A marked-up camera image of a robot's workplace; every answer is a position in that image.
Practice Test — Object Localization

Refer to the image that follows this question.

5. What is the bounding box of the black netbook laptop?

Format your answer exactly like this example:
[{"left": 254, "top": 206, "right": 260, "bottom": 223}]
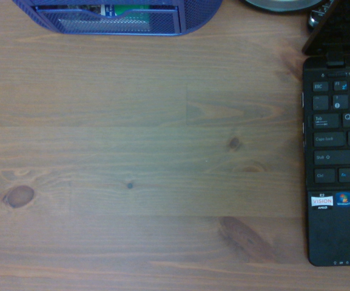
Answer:
[{"left": 301, "top": 0, "right": 350, "bottom": 267}]

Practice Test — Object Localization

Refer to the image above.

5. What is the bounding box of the green card in organizer drawer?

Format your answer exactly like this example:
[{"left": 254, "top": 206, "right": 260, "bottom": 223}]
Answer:
[{"left": 100, "top": 4, "right": 150, "bottom": 19}]

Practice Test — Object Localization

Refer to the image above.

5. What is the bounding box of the blue mesh desk organizer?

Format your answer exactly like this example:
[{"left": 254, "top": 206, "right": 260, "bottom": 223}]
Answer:
[{"left": 10, "top": 0, "right": 224, "bottom": 36}]

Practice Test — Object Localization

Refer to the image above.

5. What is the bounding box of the black twin-bell alarm clock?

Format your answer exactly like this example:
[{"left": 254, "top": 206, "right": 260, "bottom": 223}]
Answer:
[{"left": 240, "top": 0, "right": 335, "bottom": 13}]

